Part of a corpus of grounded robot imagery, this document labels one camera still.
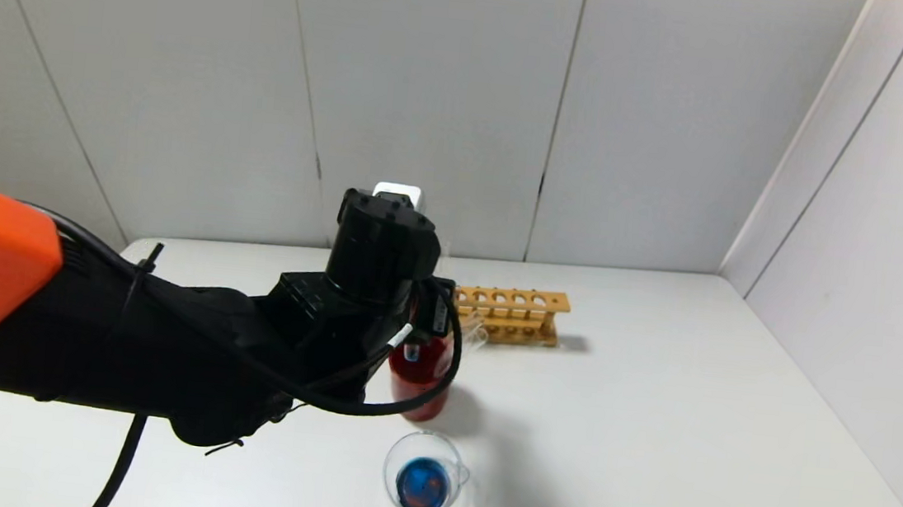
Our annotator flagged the empty clear test tube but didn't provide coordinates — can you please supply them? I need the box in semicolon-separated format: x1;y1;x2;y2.
457;314;491;355

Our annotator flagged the wooden test tube rack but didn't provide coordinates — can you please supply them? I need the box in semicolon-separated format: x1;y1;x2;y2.
450;283;572;350

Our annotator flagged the red plastic cup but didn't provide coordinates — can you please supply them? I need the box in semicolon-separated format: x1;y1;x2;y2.
383;332;457;425

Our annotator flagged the clear glass beaker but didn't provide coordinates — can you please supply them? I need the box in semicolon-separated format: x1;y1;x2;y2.
380;427;476;507

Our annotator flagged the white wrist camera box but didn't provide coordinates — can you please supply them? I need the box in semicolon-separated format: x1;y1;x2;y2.
372;181;424;212

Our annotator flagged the thin black camera cable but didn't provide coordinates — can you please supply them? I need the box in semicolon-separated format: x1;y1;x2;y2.
205;261;469;427

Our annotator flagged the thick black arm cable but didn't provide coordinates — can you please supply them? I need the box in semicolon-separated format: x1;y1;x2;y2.
86;410;148;507

